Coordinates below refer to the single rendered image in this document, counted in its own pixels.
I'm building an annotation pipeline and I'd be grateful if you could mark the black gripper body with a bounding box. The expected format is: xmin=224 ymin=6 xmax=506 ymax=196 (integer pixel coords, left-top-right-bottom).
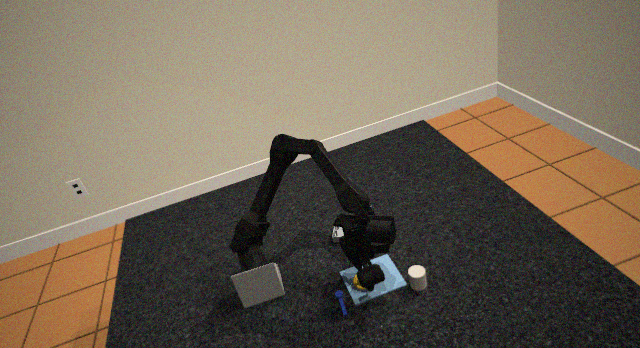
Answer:
xmin=339 ymin=236 xmax=385 ymax=288

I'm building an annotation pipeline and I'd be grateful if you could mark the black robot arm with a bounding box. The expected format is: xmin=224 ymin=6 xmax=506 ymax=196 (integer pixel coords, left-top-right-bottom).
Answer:
xmin=230 ymin=134 xmax=396 ymax=272

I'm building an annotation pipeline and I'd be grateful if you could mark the yellow plate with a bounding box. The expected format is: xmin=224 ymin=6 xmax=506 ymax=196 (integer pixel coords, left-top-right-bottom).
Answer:
xmin=353 ymin=274 xmax=366 ymax=289

